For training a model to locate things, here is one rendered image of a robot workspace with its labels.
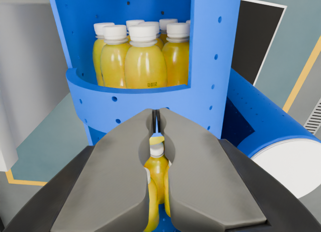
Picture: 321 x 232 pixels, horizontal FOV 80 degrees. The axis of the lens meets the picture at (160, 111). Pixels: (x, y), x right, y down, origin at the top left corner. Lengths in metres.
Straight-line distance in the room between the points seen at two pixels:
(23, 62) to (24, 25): 0.08
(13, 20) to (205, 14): 0.39
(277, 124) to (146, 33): 0.52
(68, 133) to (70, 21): 1.59
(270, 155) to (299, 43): 1.28
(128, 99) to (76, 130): 1.66
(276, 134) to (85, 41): 0.56
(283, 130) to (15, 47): 0.70
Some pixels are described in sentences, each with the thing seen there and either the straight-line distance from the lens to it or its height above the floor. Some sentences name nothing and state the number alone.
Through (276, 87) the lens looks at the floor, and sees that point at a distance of 1.86.
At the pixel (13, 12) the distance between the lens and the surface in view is 0.51.
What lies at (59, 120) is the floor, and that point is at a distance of 1.88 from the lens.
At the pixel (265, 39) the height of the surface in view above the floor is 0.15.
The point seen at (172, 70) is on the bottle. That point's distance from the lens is 0.32.
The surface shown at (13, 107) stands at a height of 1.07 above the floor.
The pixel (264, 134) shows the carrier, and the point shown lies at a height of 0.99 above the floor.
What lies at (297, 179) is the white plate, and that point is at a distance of 0.77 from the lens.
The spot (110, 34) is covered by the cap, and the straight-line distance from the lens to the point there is 0.34.
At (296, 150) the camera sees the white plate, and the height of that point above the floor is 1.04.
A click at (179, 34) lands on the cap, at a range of 0.33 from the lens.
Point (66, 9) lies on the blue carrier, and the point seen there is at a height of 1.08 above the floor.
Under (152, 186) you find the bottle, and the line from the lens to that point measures 0.50.
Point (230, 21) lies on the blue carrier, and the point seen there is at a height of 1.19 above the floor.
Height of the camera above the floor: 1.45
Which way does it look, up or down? 61 degrees down
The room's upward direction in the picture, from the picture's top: 176 degrees clockwise
